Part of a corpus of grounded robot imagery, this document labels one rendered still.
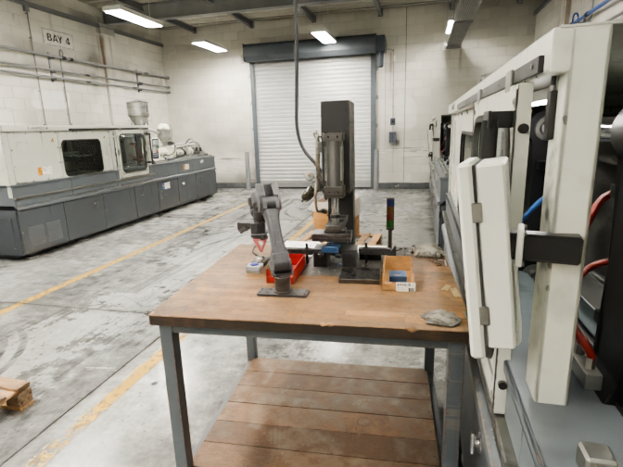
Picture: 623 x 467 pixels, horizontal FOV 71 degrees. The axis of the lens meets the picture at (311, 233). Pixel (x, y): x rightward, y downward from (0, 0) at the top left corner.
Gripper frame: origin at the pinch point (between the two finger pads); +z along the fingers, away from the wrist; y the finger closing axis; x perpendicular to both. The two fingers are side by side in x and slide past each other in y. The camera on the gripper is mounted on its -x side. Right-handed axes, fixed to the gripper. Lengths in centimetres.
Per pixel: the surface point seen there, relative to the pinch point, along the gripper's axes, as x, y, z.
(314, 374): 22, -13, 75
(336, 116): 37, -8, -62
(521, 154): 89, 91, -52
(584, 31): 93, 107, -74
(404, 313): 67, 52, 5
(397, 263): 65, 6, 2
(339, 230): 38.8, 3.8, -11.8
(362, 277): 50, 22, 4
